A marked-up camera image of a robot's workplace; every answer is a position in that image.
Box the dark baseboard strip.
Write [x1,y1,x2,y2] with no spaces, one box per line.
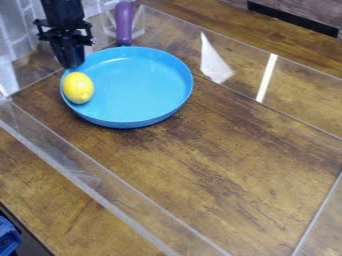
[247,0,339,38]

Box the purple eggplant toy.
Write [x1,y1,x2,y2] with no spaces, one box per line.
[114,2,133,46]

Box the clear acrylic enclosure wall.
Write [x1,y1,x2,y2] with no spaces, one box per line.
[0,0,342,256]

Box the blue plastic object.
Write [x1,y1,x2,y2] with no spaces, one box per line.
[0,216,21,256]

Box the yellow lemon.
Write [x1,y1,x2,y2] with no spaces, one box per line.
[61,72,94,104]

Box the blue round plastic plate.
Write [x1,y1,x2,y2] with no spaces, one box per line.
[65,46,193,129]

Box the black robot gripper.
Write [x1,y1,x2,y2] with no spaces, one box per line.
[33,0,92,68]

